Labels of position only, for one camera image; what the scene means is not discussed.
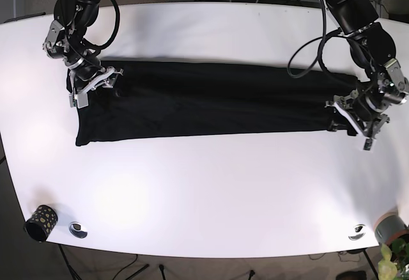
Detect black T-shirt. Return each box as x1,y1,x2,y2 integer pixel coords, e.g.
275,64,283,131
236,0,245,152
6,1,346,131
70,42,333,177
75,61,357,146

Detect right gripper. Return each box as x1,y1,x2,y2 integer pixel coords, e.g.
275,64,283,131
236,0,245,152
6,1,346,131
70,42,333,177
68,67,126,109

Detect grey flower pot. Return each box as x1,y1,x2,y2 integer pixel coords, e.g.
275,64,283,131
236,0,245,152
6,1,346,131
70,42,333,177
374,212,408,246

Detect right silver table grommet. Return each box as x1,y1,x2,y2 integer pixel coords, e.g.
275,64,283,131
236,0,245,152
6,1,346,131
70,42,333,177
348,224,367,241

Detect silver table grommet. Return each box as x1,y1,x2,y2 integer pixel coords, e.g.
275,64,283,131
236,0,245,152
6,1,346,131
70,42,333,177
68,222,88,238
348,224,367,241

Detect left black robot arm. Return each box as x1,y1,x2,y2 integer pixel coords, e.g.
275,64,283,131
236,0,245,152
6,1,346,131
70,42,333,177
313,0,408,151

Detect green potted plant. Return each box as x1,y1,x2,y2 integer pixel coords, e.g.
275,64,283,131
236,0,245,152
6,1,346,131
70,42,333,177
378,238,408,280

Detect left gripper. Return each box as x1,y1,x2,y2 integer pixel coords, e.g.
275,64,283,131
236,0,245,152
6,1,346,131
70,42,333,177
326,92,390,152

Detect left silver table grommet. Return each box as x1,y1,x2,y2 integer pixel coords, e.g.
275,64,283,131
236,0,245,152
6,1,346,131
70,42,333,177
68,222,88,238

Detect black gold-dotted cup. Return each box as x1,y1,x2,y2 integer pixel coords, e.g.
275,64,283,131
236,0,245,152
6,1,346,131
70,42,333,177
24,205,58,242

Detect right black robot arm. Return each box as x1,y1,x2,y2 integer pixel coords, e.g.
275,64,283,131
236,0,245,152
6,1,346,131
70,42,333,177
43,0,123,109

